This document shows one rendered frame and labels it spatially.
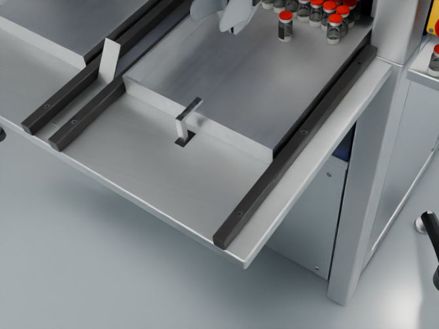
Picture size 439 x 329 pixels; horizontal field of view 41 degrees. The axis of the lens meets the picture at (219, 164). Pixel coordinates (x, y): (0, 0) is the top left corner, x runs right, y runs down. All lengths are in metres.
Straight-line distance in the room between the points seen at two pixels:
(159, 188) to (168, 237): 0.99
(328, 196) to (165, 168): 0.55
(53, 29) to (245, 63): 0.34
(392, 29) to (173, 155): 0.36
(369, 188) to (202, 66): 0.44
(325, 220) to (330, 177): 0.16
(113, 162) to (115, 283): 0.94
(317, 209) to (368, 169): 0.24
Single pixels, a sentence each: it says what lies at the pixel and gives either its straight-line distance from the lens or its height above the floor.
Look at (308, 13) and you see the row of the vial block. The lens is 0.98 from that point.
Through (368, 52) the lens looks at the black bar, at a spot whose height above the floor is 0.90.
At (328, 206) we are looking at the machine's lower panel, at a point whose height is 0.43.
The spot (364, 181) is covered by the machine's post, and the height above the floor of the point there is 0.57.
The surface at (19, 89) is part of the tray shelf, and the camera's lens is 0.96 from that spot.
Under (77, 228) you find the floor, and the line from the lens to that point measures 1.85.
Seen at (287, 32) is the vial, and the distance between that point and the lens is 0.94.
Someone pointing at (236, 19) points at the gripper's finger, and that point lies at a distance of 0.62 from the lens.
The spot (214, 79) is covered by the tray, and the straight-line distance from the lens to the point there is 0.89.
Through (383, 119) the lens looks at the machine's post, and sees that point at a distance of 1.02.
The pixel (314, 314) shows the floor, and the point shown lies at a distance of 1.64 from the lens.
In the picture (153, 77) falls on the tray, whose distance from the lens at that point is 0.91.
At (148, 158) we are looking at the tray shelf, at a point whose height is 0.88.
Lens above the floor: 1.51
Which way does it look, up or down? 53 degrees down
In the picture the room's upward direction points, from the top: 7 degrees counter-clockwise
